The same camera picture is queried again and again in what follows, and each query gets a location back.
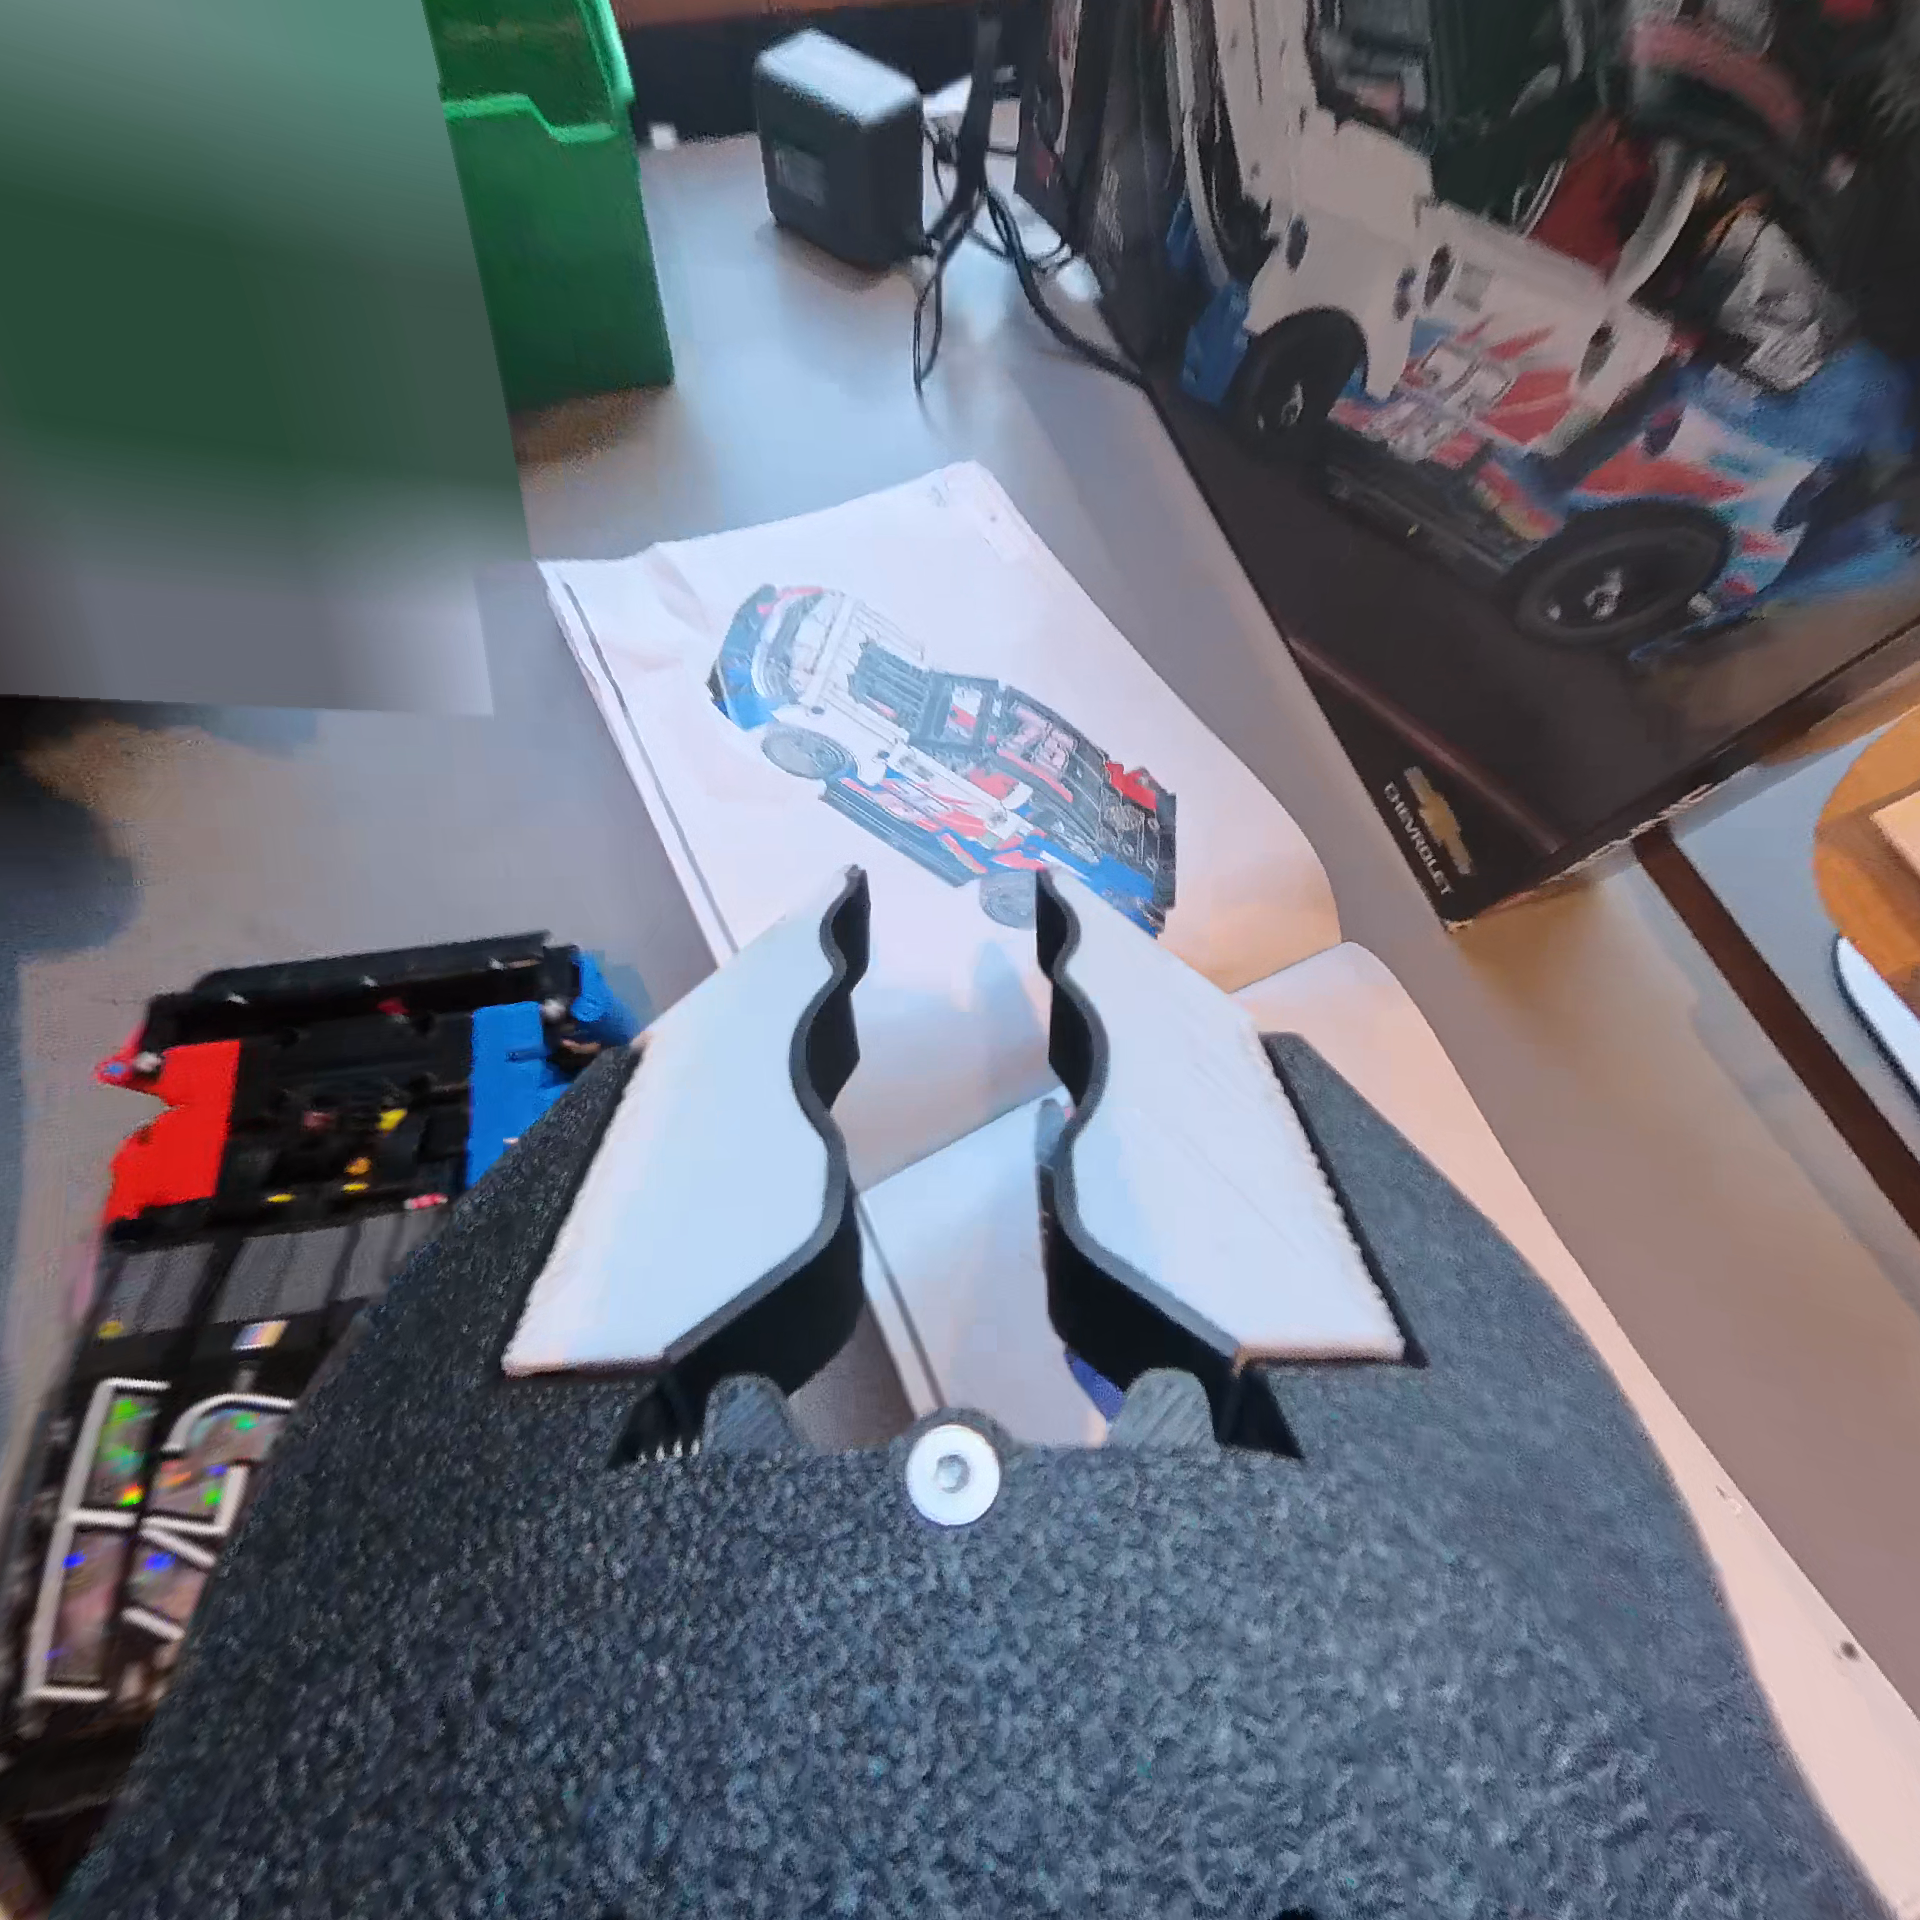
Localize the toy brick race car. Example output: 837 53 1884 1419
0 931 646 1800

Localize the dark grey power adapter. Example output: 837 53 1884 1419
749 29 928 271

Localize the race car instruction booklet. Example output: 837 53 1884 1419
537 462 1893 1787

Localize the toy race car box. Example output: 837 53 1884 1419
1013 0 1920 924

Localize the grey desk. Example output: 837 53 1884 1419
0 119 1920 1920

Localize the black cable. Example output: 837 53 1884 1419
908 0 1157 392

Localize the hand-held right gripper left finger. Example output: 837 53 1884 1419
502 867 868 1390

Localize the green plastic bin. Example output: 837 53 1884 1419
420 0 676 414

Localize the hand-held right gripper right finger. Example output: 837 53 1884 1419
1037 872 1408 1374

